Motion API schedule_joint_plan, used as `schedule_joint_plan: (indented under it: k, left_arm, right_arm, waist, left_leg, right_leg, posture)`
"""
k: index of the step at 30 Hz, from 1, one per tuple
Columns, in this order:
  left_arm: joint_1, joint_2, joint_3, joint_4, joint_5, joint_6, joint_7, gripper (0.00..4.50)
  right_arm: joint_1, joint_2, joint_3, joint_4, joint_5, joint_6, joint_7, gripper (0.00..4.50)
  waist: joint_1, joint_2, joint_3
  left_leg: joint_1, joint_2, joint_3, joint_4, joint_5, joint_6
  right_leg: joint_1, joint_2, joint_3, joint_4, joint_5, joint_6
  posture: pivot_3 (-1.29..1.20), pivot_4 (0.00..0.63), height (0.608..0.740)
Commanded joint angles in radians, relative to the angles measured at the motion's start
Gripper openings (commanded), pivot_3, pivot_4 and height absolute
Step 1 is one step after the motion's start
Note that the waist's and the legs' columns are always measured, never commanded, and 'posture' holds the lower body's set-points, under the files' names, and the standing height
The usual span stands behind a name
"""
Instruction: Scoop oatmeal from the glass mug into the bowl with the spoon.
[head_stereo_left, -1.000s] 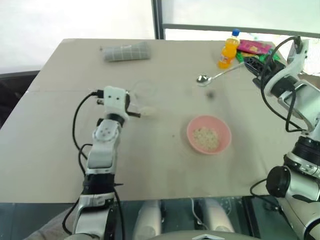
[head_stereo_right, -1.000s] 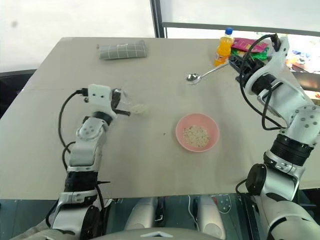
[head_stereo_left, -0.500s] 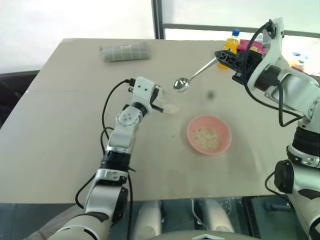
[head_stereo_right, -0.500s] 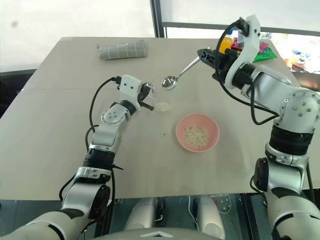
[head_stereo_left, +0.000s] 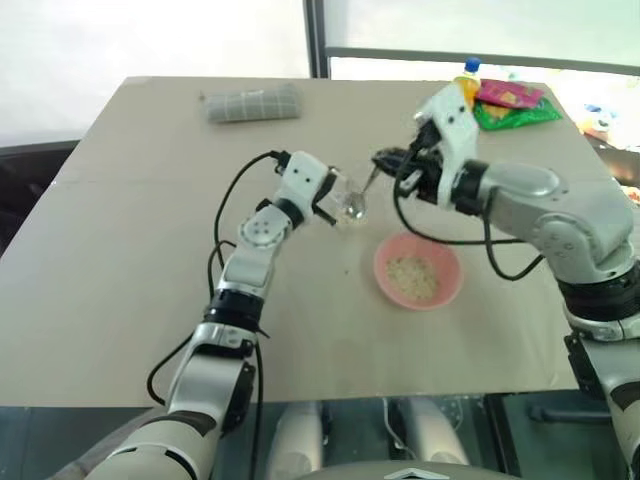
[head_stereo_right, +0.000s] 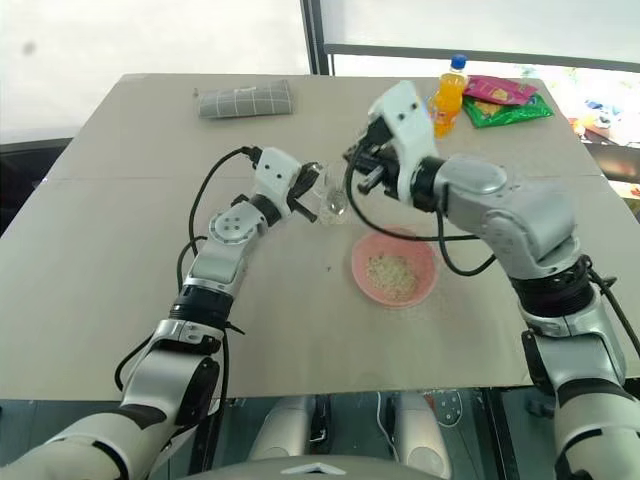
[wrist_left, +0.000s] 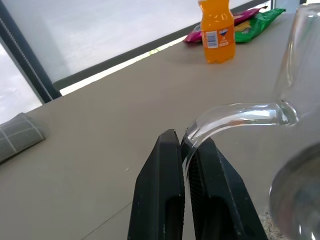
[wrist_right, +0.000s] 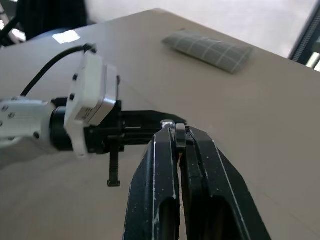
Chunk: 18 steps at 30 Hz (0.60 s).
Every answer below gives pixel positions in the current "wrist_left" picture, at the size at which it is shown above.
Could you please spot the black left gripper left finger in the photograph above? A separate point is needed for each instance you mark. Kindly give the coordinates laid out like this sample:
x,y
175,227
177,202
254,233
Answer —
x,y
157,190

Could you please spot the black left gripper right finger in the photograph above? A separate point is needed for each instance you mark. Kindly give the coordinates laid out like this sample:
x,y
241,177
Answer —
x,y
220,197

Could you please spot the clear glass mug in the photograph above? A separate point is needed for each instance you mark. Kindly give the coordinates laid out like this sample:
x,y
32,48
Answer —
x,y
297,75

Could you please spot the grey checked cloth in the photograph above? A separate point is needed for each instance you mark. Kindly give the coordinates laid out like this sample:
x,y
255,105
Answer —
x,y
17,137

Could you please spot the orange soda bottle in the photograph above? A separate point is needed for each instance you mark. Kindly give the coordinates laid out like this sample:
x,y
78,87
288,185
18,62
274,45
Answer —
x,y
219,30

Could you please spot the yellow snack bag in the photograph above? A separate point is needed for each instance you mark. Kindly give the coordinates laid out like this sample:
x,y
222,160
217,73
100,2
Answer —
x,y
243,26

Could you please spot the green snack bag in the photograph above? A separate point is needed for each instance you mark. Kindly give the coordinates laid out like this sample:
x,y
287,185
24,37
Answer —
x,y
260,22

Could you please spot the pink snack bag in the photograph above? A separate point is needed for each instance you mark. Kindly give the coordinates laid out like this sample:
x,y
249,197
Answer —
x,y
240,15

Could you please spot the dark window frame post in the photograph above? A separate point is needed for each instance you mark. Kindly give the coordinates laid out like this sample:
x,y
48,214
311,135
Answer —
x,y
25,55

